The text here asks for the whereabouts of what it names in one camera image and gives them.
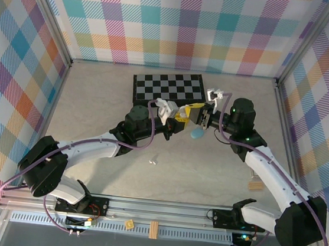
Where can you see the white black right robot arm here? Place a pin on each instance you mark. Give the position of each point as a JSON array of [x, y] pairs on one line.
[[271, 176]]

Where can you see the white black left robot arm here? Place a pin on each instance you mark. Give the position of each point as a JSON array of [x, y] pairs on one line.
[[43, 168]]

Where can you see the black grey folding chessboard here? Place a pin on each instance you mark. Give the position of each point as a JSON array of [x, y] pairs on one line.
[[168, 88]]

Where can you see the playing card box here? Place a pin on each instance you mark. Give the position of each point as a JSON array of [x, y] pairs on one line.
[[253, 174]]

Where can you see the small ridged wooden block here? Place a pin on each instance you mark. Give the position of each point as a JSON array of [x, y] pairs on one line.
[[256, 186]]

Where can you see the yellow letter cube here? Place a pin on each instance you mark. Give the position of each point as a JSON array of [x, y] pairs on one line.
[[129, 224]]

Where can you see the light wooden plank block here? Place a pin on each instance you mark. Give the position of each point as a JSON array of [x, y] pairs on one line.
[[153, 230]]

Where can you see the slim aluminium frame rail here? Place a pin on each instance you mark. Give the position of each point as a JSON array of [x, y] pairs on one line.
[[57, 93], [286, 125]]

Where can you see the aluminium frame post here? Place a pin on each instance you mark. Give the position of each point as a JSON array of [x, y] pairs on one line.
[[304, 44], [50, 15]]

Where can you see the wide aluminium frame rail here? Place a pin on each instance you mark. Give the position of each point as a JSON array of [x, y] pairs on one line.
[[157, 211]]

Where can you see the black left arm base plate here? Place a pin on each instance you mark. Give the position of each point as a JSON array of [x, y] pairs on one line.
[[99, 207]]

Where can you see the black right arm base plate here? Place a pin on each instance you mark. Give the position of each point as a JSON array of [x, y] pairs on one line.
[[221, 221]]

